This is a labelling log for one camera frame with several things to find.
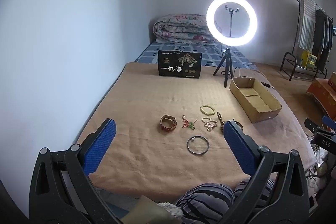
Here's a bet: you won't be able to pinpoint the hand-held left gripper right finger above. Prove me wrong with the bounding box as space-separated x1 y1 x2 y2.
222 120 310 224

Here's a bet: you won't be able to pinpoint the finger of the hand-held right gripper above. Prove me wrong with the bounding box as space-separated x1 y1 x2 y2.
322 115 336 130
304 118 328 134

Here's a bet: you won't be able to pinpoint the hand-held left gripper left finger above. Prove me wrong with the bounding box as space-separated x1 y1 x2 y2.
28 118 117 224

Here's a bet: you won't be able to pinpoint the brown wooden bead bracelet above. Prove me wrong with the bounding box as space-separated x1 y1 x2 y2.
216 112 244 134

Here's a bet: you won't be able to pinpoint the white pearl strand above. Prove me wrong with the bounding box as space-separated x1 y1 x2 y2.
201 116 218 132

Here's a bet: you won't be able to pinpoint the cardboard box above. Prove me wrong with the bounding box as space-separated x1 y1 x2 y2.
229 77 282 124

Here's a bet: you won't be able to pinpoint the metal bangle with pearl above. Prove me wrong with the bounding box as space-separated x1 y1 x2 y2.
186 135 210 155

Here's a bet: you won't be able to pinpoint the red and green knotted cord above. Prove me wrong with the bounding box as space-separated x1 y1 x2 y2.
182 119 197 131

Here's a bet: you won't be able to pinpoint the brown leather strap watch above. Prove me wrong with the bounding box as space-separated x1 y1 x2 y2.
159 115 177 132

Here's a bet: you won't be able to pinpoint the pink blanket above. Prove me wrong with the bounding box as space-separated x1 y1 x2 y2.
273 106 324 188

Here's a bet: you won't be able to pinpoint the orange box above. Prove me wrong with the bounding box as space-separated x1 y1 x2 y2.
306 78 336 120

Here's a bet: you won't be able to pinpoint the person's legs in striped trousers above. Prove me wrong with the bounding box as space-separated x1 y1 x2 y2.
175 177 279 224

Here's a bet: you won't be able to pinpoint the yellow box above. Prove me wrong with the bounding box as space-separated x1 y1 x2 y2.
300 50 318 68

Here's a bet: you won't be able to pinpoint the black metal clothes rack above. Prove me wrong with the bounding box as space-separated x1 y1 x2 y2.
280 0 336 82

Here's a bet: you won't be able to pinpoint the beige furry cloth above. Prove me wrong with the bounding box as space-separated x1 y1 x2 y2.
125 196 185 224

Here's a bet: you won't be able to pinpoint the dark hanging clothes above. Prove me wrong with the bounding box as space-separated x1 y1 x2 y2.
312 8 334 70

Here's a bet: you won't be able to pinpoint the black snack bag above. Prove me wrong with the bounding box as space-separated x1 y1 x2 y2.
158 50 202 79

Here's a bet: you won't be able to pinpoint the striped towel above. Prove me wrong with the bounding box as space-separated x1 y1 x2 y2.
297 0 318 53

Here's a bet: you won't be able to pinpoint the folded floral quilt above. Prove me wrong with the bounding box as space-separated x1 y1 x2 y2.
153 13 217 44

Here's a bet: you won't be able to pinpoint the phone holder clamp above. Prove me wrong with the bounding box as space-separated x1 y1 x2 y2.
225 5 240 38

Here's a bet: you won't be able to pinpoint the white cables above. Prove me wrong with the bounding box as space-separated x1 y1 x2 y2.
307 139 332 189

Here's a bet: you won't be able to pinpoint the pale green bead bracelet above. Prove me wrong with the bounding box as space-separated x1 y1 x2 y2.
200 105 216 116

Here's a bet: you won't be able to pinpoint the black power cable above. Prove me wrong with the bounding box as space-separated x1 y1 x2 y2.
232 67 275 90

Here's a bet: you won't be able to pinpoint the white ring light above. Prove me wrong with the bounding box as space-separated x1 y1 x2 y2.
206 0 258 46

